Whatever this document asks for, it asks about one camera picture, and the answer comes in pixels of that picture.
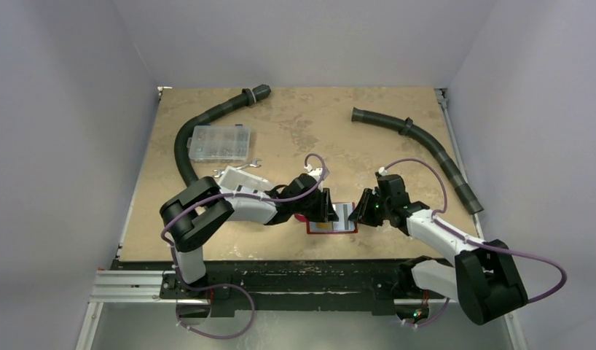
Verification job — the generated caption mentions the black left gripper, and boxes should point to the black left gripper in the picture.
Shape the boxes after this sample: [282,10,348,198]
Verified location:
[291,187,337,222]

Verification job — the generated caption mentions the gold credit card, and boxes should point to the gold credit card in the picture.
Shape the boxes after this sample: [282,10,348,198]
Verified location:
[312,222,334,233]

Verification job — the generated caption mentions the red leather card holder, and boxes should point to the red leather card holder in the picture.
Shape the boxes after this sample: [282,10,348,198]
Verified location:
[294,202,358,235]

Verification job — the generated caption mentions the white plastic card box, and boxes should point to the white plastic card box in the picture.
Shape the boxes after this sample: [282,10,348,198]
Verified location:
[217,166,274,194]

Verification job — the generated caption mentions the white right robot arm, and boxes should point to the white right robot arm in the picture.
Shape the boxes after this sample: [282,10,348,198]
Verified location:
[348,175,529,325]

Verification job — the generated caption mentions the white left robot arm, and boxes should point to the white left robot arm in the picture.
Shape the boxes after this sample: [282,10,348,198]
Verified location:
[160,173,338,298]

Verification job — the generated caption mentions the silver open-end wrench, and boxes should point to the silver open-end wrench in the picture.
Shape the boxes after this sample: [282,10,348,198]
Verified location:
[213,158,262,179]

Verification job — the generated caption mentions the clear plastic screw box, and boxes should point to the clear plastic screw box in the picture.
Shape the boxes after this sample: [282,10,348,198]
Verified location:
[187,124,251,162]

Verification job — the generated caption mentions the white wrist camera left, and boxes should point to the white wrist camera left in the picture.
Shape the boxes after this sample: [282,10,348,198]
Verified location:
[305,164,329,181]

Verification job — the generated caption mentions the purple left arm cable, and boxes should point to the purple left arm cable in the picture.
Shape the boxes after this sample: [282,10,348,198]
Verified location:
[160,153,329,286]

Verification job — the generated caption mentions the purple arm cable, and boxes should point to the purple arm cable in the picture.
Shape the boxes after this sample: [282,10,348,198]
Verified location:
[160,153,329,286]
[379,158,568,330]

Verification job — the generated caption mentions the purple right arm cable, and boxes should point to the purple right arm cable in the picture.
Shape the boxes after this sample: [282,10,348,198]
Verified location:
[379,158,568,330]

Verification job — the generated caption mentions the grey corrugated hose right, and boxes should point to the grey corrugated hose right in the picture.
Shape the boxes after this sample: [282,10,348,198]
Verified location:
[350,106,485,216]

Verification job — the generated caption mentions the grey corrugated hose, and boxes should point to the grey corrugated hose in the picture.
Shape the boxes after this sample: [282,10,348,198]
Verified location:
[174,84,272,188]
[350,106,485,216]

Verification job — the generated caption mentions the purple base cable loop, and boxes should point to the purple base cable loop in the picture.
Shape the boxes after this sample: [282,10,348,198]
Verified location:
[176,281,257,339]

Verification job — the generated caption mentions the grey corrugated hose left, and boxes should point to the grey corrugated hose left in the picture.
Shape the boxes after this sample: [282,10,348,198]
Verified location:
[174,84,272,188]

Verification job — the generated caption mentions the aluminium frame rail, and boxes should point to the aluminium frame rail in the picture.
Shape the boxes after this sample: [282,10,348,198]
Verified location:
[87,87,516,306]

